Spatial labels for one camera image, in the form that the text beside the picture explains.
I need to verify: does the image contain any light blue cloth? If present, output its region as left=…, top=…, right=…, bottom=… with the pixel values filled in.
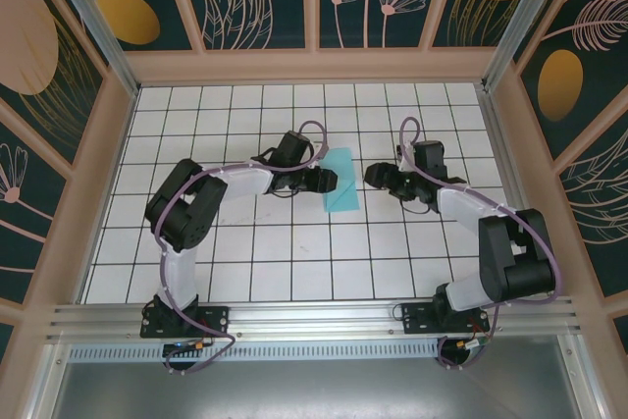
left=316, top=146, right=362, bottom=214

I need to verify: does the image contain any grey metal panel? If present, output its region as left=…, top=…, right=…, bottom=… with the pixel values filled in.
left=46, top=358, right=598, bottom=419

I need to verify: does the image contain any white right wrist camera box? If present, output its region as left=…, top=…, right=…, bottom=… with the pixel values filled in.
left=395, top=141, right=416, bottom=170

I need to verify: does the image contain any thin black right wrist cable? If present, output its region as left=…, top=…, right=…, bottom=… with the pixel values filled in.
left=399, top=195, right=441, bottom=217

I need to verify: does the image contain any aluminium side rail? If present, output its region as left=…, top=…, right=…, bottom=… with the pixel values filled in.
left=478, top=84, right=549, bottom=295

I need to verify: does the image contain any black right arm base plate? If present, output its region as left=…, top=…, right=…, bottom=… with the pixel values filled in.
left=400, top=301, right=491, bottom=337

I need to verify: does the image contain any long aluminium mounting rail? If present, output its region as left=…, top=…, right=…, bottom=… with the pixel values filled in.
left=46, top=294, right=585, bottom=344

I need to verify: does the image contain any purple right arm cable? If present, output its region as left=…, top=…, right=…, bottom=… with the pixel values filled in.
left=399, top=117, right=563, bottom=371

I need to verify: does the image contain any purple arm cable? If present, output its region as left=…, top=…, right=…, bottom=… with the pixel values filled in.
left=154, top=119, right=330, bottom=376
left=399, top=117, right=563, bottom=371

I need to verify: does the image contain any grey slotted cable duct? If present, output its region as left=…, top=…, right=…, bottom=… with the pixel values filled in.
left=68, top=340, right=443, bottom=362

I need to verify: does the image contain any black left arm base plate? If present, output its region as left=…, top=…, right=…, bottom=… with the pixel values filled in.
left=140, top=304, right=231, bottom=340

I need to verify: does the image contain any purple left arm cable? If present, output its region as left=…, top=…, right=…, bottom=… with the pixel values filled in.
left=154, top=119, right=330, bottom=376

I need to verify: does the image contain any aluminium frame post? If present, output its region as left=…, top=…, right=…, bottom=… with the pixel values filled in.
left=481, top=0, right=575, bottom=91
left=38, top=0, right=141, bottom=96

